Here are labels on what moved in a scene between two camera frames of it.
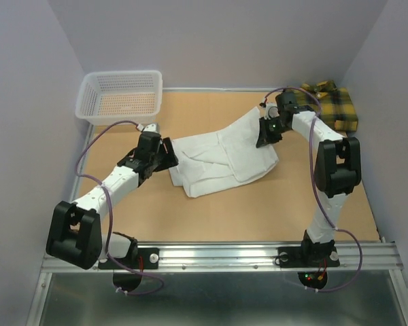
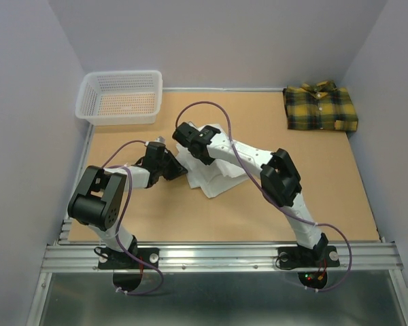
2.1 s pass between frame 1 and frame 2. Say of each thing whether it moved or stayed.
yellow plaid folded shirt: stayed
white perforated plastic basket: stayed
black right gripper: moved
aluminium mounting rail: stayed
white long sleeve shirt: moved
